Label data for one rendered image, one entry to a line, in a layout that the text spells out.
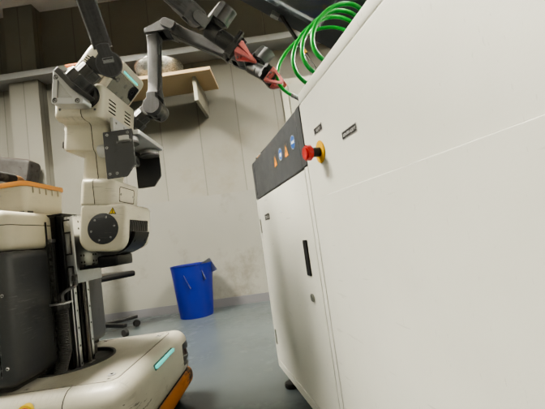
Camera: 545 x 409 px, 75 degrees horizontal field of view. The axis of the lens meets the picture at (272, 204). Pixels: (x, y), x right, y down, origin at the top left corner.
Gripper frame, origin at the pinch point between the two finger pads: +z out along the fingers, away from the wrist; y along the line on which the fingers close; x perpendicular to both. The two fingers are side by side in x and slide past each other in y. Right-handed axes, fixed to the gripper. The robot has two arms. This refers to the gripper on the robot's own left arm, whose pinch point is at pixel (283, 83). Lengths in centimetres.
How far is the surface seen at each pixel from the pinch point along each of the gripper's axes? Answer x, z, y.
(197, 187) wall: 89, -145, 158
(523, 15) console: 6, 85, -81
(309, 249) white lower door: 43, 60, -24
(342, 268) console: 39, 74, -39
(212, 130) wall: 34, -168, 155
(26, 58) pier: 83, -335, 53
